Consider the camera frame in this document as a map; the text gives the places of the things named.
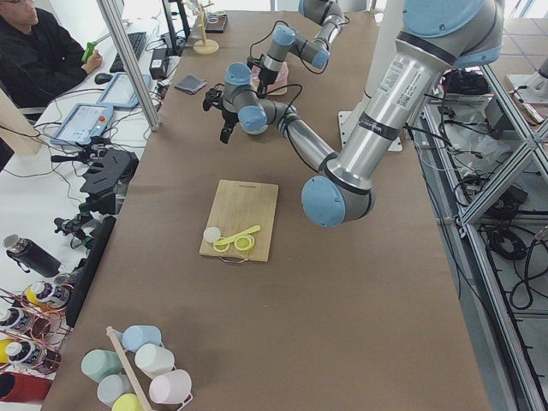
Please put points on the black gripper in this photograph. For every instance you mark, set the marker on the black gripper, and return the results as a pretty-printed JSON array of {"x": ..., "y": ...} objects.
[
  {"x": 266, "y": 75},
  {"x": 228, "y": 115}
]

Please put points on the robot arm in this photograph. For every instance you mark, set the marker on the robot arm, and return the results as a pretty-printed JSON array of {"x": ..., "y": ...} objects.
[
  {"x": 304, "y": 38},
  {"x": 435, "y": 36}
]

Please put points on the pink bowl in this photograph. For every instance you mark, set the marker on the pink bowl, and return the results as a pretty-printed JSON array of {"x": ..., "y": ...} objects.
[{"x": 279, "y": 86}]

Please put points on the grey and purple cloths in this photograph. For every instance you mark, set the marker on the grey and purple cloths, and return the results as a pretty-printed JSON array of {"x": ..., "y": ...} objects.
[{"x": 190, "y": 84}]

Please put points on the wooden cup rack stand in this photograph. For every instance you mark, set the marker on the wooden cup rack stand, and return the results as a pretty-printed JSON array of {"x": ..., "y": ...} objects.
[{"x": 204, "y": 46}]

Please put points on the wooden cutting board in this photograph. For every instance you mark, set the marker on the wooden cutting board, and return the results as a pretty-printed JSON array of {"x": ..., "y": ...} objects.
[{"x": 238, "y": 206}]

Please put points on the upper blue teach pendant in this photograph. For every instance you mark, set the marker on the upper blue teach pendant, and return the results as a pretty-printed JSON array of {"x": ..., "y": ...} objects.
[{"x": 119, "y": 93}]

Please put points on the blue teach pendant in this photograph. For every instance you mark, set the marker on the blue teach pendant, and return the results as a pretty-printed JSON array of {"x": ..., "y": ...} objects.
[
  {"x": 119, "y": 93},
  {"x": 84, "y": 122}
]

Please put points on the lower lemon slice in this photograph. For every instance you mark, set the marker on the lower lemon slice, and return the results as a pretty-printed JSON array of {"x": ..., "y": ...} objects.
[{"x": 221, "y": 248}]

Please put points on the black computer mouse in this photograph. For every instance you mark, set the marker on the black computer mouse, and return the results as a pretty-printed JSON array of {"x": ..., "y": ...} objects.
[{"x": 102, "y": 78}]

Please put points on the lower blue teach pendant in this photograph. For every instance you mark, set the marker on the lower blue teach pendant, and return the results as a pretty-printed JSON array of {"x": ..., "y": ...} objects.
[{"x": 84, "y": 122}]

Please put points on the seated person in black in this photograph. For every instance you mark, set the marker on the seated person in black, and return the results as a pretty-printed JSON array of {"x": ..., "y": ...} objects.
[{"x": 39, "y": 59}]

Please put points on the black water bottle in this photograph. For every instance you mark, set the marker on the black water bottle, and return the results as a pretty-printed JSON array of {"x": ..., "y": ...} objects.
[{"x": 29, "y": 256}]

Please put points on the rack of pastel cups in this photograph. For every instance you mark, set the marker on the rack of pastel cups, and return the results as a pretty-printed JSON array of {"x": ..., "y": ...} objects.
[{"x": 139, "y": 372}]

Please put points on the bottles on side table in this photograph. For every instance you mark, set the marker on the bottles on side table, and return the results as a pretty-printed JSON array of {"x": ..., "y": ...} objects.
[{"x": 34, "y": 328}]

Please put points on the aluminium frame post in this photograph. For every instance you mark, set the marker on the aluminium frame post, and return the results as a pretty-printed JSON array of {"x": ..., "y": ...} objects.
[{"x": 113, "y": 21}]

